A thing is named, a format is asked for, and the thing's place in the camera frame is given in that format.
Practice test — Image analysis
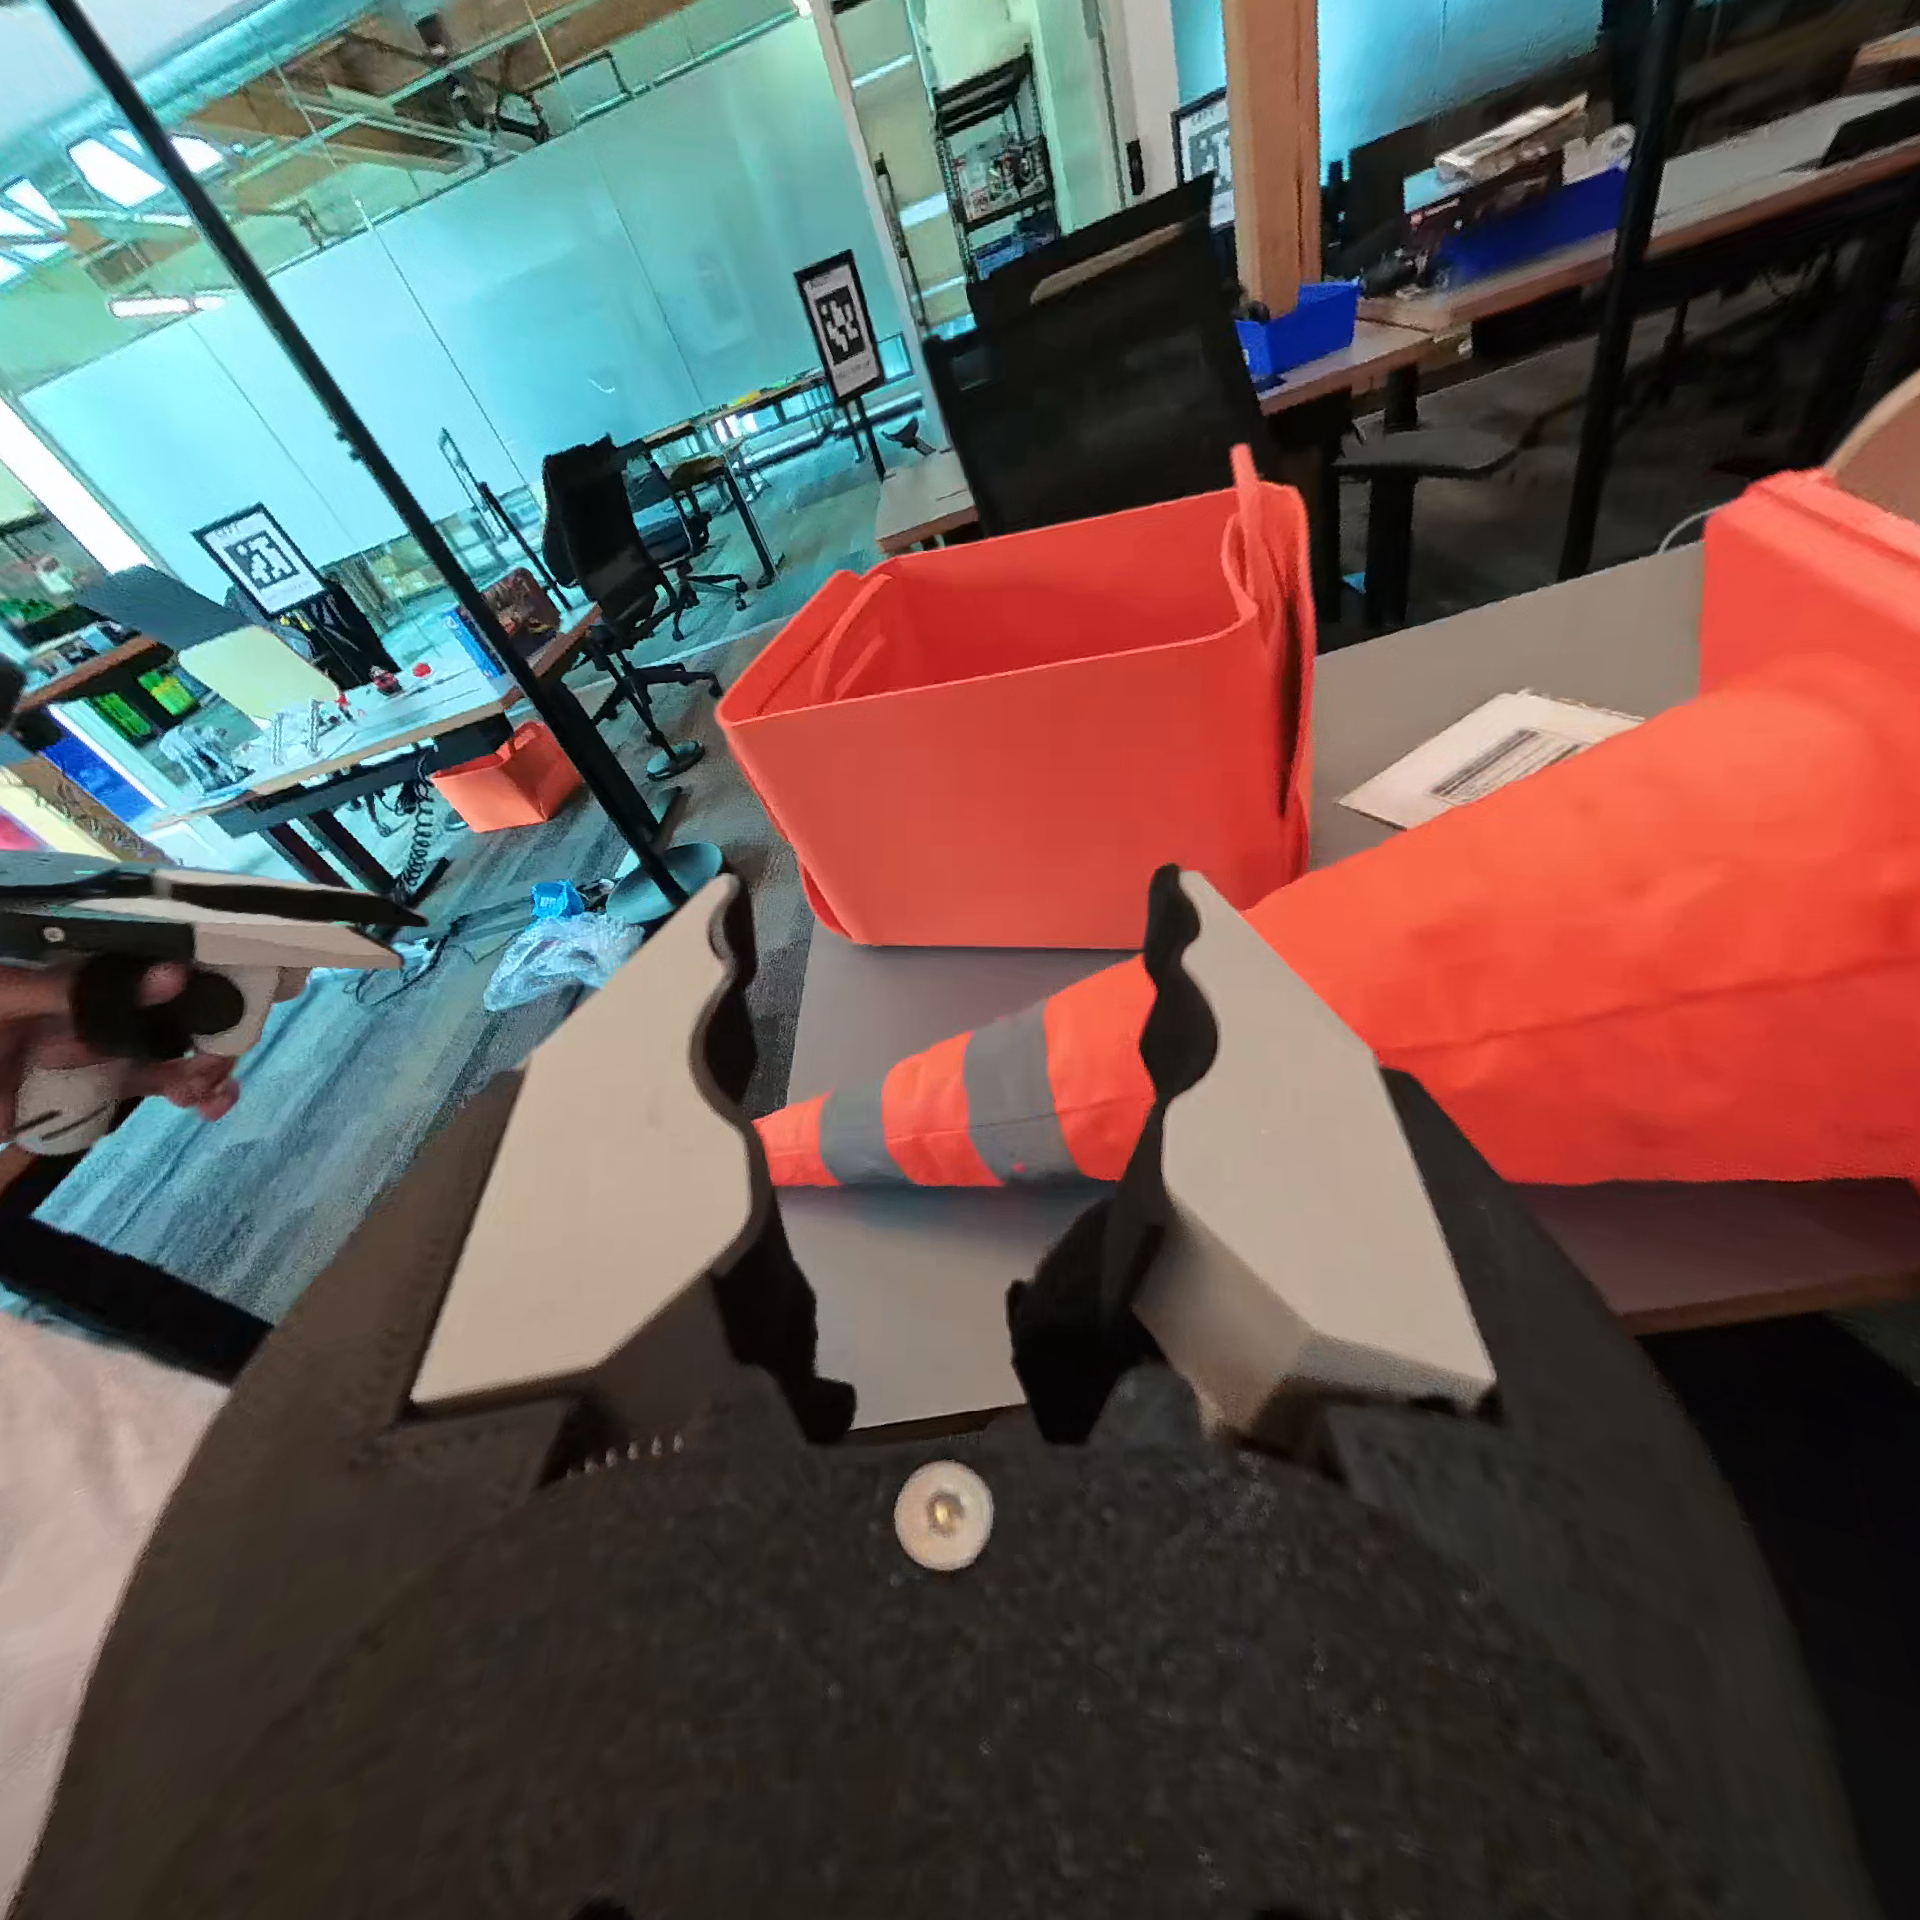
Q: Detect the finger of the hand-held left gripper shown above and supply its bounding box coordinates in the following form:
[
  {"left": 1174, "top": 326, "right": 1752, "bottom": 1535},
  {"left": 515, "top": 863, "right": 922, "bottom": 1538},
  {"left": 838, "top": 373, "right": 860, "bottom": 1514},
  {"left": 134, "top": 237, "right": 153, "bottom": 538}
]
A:
[
  {"left": 143, "top": 895, "right": 408, "bottom": 974},
  {"left": 0, "top": 852, "right": 431, "bottom": 925}
]

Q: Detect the orange fabric bin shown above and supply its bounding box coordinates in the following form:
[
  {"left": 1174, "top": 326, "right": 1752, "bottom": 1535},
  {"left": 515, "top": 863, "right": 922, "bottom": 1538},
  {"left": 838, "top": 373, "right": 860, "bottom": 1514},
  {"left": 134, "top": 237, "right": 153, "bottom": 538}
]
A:
[{"left": 716, "top": 444, "right": 1320, "bottom": 951}]

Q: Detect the tag sign board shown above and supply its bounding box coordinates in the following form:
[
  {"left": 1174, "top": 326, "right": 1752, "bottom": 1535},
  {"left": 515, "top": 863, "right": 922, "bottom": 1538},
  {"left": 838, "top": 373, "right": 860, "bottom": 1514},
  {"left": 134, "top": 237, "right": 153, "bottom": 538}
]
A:
[
  {"left": 1173, "top": 89, "right": 1237, "bottom": 229},
  {"left": 193, "top": 503, "right": 325, "bottom": 620},
  {"left": 792, "top": 250, "right": 882, "bottom": 407}
]

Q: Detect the blue storage box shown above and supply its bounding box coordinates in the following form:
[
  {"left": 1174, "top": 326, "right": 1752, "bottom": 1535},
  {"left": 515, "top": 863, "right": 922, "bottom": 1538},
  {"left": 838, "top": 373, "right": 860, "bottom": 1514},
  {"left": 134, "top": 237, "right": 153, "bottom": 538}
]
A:
[{"left": 1437, "top": 164, "right": 1632, "bottom": 289}]

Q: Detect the small orange floor bin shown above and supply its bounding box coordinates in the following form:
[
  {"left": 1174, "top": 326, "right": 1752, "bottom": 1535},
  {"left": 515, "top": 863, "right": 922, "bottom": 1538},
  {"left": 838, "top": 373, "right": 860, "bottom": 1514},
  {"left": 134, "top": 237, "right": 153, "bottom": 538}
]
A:
[{"left": 432, "top": 721, "right": 588, "bottom": 835}]

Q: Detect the clear plastic bag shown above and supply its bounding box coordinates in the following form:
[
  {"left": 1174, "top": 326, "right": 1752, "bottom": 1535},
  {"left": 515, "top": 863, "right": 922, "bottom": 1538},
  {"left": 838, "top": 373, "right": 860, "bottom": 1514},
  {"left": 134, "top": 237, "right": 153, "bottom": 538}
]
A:
[{"left": 483, "top": 907, "right": 649, "bottom": 1016}]

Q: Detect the long wooden desk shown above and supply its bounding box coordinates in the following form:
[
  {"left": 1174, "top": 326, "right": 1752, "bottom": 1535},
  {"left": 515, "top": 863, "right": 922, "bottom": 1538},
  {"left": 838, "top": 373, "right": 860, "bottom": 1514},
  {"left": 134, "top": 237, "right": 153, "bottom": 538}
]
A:
[{"left": 1257, "top": 137, "right": 1920, "bottom": 452}]

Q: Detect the black strap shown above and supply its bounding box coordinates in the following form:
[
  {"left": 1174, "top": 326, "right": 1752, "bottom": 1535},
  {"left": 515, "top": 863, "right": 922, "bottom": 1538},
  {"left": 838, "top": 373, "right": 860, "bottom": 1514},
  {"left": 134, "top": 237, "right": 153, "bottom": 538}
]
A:
[{"left": 0, "top": 1199, "right": 276, "bottom": 1385}]

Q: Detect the black upright pole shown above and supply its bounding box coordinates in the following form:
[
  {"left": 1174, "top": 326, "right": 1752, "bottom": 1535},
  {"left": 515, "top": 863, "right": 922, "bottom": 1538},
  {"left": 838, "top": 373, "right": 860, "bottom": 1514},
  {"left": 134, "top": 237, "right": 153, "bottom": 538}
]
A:
[{"left": 1557, "top": 0, "right": 1687, "bottom": 584}]

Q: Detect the orange traffic cone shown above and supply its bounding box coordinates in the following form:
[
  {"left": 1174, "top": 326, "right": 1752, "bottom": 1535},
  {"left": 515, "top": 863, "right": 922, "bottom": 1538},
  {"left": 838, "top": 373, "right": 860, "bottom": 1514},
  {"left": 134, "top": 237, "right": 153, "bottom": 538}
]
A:
[{"left": 755, "top": 468, "right": 1920, "bottom": 1190}]

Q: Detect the black mesh office chair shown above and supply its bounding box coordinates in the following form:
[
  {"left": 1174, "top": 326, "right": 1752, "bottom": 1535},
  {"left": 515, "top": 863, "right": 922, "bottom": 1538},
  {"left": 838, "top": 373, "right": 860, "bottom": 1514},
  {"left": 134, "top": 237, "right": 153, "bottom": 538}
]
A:
[{"left": 922, "top": 171, "right": 1520, "bottom": 631}]

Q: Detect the black swivel office chair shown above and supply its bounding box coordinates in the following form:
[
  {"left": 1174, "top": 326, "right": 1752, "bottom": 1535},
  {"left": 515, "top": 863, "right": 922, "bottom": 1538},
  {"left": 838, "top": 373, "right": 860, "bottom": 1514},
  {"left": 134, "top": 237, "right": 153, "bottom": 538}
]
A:
[{"left": 540, "top": 438, "right": 752, "bottom": 780}]

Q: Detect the black shelf rack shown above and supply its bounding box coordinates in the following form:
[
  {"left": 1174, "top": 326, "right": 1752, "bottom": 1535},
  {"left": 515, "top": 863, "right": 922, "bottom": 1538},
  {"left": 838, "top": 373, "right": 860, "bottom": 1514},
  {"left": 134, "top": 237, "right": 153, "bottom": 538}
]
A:
[{"left": 930, "top": 47, "right": 1053, "bottom": 281}]

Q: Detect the black floor stand pole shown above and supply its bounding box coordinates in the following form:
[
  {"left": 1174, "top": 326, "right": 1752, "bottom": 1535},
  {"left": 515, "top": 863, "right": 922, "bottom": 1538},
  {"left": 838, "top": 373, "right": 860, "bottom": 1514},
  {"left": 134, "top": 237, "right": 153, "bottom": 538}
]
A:
[{"left": 44, "top": 0, "right": 727, "bottom": 924}]

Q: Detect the grey desk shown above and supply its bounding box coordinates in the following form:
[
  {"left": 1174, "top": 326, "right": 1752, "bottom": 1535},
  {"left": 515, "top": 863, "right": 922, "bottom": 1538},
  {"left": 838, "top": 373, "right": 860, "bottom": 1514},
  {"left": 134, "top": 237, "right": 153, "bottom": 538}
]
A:
[{"left": 780, "top": 542, "right": 1920, "bottom": 1434}]

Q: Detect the white paper sheet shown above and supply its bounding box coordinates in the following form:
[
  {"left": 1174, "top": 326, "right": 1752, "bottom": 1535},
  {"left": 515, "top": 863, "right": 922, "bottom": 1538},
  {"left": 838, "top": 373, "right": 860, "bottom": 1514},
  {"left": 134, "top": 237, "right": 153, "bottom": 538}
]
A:
[{"left": 1338, "top": 690, "right": 1644, "bottom": 829}]

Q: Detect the round wooden board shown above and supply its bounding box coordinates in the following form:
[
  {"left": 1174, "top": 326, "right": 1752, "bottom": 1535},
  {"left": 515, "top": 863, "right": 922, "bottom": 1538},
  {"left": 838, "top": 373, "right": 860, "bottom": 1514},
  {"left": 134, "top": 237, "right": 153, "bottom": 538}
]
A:
[{"left": 1826, "top": 364, "right": 1920, "bottom": 527}]

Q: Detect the wooden post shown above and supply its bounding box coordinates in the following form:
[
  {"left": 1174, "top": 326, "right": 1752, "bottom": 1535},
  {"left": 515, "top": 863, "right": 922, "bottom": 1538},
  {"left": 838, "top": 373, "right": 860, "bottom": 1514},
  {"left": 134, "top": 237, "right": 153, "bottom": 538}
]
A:
[{"left": 1221, "top": 0, "right": 1325, "bottom": 306}]

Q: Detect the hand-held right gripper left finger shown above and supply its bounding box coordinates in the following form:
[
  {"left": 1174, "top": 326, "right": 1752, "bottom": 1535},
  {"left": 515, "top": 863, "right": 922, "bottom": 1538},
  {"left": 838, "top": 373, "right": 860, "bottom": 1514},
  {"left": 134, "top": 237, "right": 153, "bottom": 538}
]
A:
[{"left": 408, "top": 873, "right": 859, "bottom": 1446}]

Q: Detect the wooden standing desk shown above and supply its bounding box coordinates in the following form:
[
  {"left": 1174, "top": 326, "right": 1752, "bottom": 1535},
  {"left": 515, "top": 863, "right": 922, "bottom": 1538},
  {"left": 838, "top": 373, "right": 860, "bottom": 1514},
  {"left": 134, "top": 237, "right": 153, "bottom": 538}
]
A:
[{"left": 146, "top": 595, "right": 607, "bottom": 909}]

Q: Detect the person's left hand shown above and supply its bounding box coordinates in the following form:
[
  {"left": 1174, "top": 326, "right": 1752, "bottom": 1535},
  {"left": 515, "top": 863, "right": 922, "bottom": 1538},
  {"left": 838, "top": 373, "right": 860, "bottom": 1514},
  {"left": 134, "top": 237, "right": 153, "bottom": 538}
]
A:
[{"left": 0, "top": 959, "right": 247, "bottom": 1123}]

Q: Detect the blue plastic bin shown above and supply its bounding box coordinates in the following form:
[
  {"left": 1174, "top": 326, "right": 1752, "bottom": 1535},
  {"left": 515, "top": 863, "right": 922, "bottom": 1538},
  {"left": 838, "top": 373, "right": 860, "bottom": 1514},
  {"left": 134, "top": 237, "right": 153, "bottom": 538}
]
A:
[{"left": 1235, "top": 279, "right": 1363, "bottom": 378}]

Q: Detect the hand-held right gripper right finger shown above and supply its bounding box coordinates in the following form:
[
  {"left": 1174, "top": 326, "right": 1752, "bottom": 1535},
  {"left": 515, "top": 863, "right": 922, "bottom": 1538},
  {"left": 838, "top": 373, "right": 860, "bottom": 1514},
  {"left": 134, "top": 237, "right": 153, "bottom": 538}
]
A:
[{"left": 1009, "top": 863, "right": 1502, "bottom": 1446}]

